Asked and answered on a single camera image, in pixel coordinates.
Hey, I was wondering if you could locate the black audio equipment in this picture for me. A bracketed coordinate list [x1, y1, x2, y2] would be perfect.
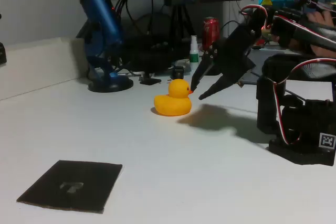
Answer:
[122, 34, 175, 74]

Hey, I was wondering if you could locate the yellow rubber duck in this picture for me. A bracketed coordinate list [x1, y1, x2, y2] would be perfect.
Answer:
[153, 79, 194, 116]

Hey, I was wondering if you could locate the person's left hand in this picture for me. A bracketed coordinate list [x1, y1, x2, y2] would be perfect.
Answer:
[311, 45, 336, 57]

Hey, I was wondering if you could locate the black cardboard square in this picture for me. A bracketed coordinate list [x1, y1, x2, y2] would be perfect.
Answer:
[16, 159, 123, 214]

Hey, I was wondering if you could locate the small black cube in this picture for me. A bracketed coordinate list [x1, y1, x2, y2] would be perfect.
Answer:
[170, 66, 185, 80]

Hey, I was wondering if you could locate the red white servo wire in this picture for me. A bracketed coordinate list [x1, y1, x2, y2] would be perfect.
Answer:
[272, 58, 336, 146]

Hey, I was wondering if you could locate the white green spray bottle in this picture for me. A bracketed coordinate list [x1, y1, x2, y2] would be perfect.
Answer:
[189, 35, 200, 65]

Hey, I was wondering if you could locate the black tripod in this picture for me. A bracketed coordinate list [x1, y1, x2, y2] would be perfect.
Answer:
[167, 3, 196, 46]

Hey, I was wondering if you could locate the black white marker tag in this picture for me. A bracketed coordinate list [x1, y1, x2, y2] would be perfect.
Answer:
[319, 132, 336, 149]

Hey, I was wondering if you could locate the flat black plate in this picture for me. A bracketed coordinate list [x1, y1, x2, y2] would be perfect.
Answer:
[139, 77, 162, 86]

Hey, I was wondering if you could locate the white raised shelf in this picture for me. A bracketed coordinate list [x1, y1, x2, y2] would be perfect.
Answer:
[0, 37, 89, 101]

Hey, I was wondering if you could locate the person's right hand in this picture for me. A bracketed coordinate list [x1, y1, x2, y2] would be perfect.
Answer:
[307, 10, 336, 29]

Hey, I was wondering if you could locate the black leader arm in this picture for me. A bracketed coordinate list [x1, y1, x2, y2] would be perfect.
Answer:
[272, 0, 336, 25]

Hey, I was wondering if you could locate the grey tablet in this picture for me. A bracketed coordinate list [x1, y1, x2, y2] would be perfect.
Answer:
[246, 49, 266, 84]

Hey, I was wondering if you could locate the blue desk microphone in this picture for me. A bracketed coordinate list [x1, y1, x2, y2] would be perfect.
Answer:
[75, 0, 134, 93]

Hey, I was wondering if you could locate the red cola can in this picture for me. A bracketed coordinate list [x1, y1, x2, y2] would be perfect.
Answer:
[202, 16, 221, 51]

